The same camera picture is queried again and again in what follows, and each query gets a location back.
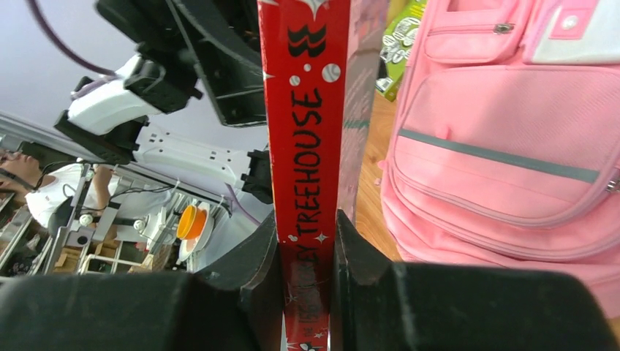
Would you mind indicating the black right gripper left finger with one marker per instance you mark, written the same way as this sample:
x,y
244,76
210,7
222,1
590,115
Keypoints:
x,y
235,303

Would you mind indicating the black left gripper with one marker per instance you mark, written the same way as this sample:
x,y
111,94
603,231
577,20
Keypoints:
x,y
191,49

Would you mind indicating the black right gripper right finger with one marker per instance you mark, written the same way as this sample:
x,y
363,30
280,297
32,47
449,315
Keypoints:
x,y
379,304

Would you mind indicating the red colourful treehouse book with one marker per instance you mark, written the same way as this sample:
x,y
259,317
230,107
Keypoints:
x,y
320,61

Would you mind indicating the pink backpack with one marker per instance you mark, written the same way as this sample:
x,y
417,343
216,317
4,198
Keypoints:
x,y
505,148

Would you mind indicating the green comic book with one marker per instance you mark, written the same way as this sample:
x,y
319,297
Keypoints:
x,y
397,42

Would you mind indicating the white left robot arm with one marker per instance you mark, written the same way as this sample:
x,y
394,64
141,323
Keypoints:
x,y
114,124

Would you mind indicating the orange filament spool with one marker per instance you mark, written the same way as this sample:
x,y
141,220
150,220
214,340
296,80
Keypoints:
x,y
194,229

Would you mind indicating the person in white shirt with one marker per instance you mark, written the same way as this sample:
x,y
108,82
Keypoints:
x,y
60,184

